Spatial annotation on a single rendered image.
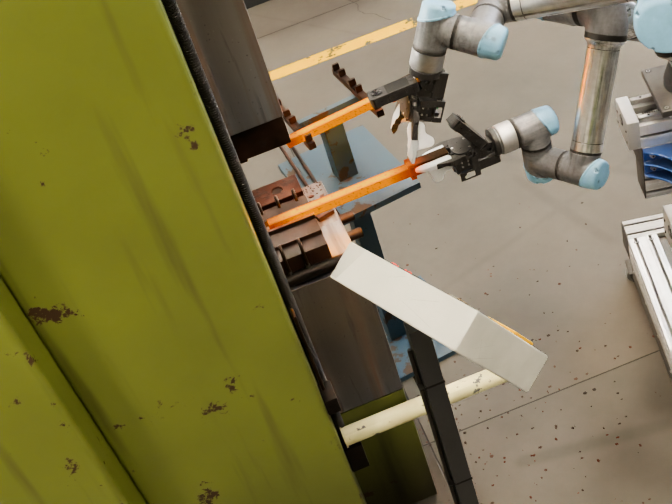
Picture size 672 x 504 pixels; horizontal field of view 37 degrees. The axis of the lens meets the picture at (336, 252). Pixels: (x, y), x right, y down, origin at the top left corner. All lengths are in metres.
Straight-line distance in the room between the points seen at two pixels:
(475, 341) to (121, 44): 0.77
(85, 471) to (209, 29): 0.88
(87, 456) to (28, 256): 0.42
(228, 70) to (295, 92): 2.94
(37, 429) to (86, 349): 0.17
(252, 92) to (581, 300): 1.73
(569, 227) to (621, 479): 1.10
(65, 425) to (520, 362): 0.85
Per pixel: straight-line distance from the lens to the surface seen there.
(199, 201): 1.78
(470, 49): 2.17
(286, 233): 2.35
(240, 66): 1.97
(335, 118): 2.72
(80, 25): 1.61
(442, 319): 1.74
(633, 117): 2.84
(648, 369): 3.19
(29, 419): 1.92
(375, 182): 2.38
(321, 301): 2.35
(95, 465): 2.02
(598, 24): 2.38
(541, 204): 3.81
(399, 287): 1.82
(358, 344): 2.47
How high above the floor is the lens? 2.39
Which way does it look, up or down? 39 degrees down
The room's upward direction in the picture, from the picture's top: 19 degrees counter-clockwise
